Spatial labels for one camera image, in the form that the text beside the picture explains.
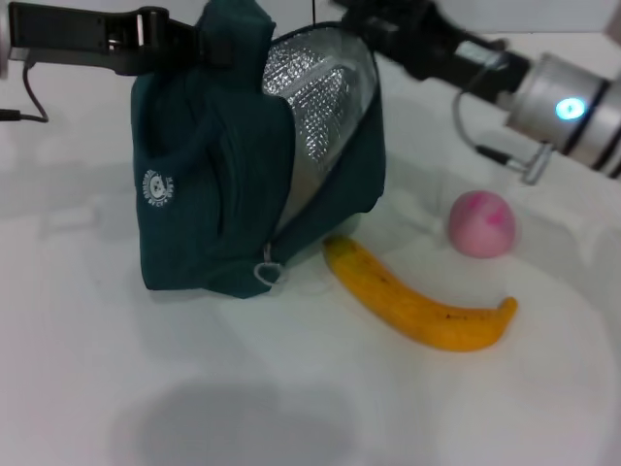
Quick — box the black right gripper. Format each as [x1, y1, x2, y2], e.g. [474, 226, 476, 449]
[333, 0, 540, 107]

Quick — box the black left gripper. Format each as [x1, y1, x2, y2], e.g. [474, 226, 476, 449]
[6, 1, 240, 78]

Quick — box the yellow banana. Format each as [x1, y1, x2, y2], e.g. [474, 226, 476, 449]
[321, 234, 519, 353]

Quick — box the pink toy peach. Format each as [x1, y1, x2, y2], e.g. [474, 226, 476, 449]
[446, 189, 517, 257]

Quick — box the dark teal insulated lunch bag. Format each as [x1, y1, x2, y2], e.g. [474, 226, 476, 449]
[129, 0, 388, 299]

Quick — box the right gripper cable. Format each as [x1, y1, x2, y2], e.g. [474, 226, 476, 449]
[452, 89, 555, 184]

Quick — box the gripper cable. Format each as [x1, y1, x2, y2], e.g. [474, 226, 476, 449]
[452, 89, 555, 184]
[0, 60, 50, 124]

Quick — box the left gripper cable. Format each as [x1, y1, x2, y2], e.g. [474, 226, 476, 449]
[0, 60, 50, 124]

